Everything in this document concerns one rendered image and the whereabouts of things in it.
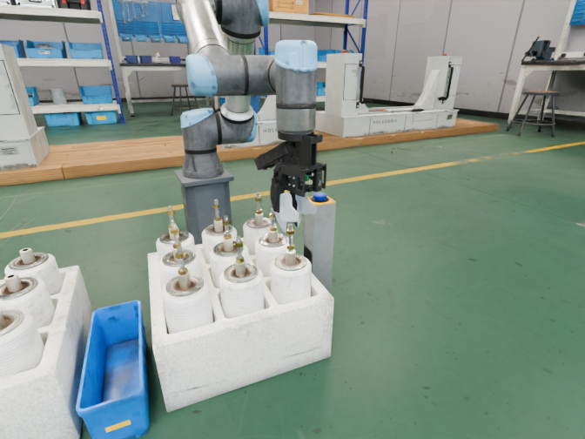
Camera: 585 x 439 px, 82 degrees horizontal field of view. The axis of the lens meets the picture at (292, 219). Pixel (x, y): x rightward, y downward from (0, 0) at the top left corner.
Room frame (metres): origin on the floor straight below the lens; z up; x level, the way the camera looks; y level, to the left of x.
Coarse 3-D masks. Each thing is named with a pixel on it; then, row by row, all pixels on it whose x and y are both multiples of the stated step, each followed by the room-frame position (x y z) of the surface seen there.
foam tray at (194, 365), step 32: (160, 288) 0.67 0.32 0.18; (320, 288) 0.67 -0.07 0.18; (160, 320) 0.55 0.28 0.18; (224, 320) 0.55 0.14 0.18; (256, 320) 0.56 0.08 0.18; (288, 320) 0.58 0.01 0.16; (320, 320) 0.62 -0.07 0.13; (160, 352) 0.48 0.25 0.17; (192, 352) 0.50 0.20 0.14; (224, 352) 0.53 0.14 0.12; (256, 352) 0.55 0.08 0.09; (288, 352) 0.58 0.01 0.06; (320, 352) 0.62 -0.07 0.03; (192, 384) 0.50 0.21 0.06; (224, 384) 0.52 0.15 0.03
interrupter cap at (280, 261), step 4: (280, 256) 0.69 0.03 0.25; (284, 256) 0.69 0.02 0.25; (296, 256) 0.69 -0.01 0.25; (300, 256) 0.69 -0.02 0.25; (276, 260) 0.67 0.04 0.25; (280, 260) 0.67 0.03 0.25; (284, 260) 0.68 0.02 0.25; (296, 260) 0.68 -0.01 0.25; (300, 260) 0.67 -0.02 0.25; (304, 260) 0.67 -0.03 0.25; (276, 264) 0.65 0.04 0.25; (280, 264) 0.65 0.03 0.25; (284, 264) 0.66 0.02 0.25; (296, 264) 0.66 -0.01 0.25; (300, 264) 0.65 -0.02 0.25; (304, 264) 0.65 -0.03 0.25; (280, 268) 0.64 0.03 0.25; (284, 268) 0.64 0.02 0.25; (288, 268) 0.64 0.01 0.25; (292, 268) 0.64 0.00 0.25; (296, 268) 0.63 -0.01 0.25; (300, 268) 0.64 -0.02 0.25
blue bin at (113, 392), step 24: (96, 312) 0.66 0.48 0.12; (120, 312) 0.68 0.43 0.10; (96, 336) 0.60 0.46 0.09; (120, 336) 0.67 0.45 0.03; (144, 336) 0.61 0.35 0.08; (96, 360) 0.55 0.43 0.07; (120, 360) 0.62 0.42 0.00; (144, 360) 0.56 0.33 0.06; (96, 384) 0.50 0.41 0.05; (120, 384) 0.55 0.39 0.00; (144, 384) 0.45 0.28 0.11; (96, 408) 0.40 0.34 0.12; (120, 408) 0.42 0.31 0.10; (144, 408) 0.44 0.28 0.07; (96, 432) 0.40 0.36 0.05; (120, 432) 0.42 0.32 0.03; (144, 432) 0.43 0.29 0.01
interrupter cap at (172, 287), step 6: (192, 276) 0.61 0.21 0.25; (198, 276) 0.60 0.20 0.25; (168, 282) 0.58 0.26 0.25; (174, 282) 0.58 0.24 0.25; (192, 282) 0.59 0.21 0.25; (198, 282) 0.58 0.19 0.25; (168, 288) 0.56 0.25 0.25; (174, 288) 0.56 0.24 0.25; (180, 288) 0.57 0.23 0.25; (186, 288) 0.57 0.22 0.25; (192, 288) 0.56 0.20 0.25; (198, 288) 0.56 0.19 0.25; (174, 294) 0.54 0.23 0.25; (180, 294) 0.54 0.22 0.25; (186, 294) 0.54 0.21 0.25
